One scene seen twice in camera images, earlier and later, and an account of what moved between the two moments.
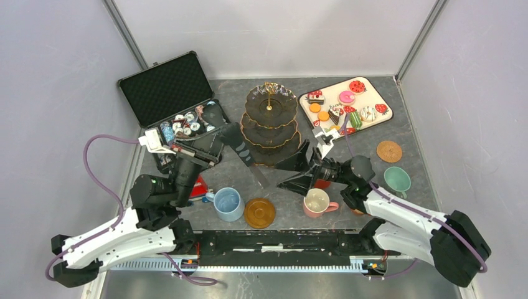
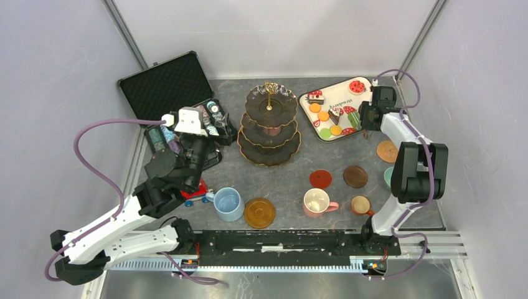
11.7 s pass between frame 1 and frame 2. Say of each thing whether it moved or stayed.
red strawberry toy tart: stayed
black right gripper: moved
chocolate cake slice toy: stayed
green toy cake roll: stayed
